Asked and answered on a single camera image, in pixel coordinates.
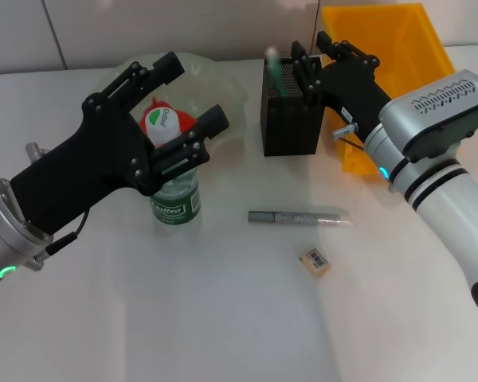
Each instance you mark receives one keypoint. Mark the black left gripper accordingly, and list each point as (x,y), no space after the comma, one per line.
(87,167)

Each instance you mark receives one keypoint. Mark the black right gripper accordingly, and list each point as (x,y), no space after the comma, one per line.
(350,91)

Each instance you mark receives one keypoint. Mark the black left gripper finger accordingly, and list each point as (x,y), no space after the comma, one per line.
(213,123)

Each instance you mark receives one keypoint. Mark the clear water bottle green label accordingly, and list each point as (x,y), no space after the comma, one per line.
(175,207)

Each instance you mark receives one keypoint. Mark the grey marker pen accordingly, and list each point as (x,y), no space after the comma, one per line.
(287,217)

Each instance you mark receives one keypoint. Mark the beige eraser with barcode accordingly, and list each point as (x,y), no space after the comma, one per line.
(314,261)

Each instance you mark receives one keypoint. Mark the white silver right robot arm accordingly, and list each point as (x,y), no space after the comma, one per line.
(442,199)

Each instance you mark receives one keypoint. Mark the green glass fruit bowl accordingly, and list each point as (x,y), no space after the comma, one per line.
(223,87)

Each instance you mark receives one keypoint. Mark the black mesh pen holder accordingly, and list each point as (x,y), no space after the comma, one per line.
(291,127)

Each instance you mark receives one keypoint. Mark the yellow plastic bin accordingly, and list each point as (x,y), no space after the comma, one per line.
(406,44)

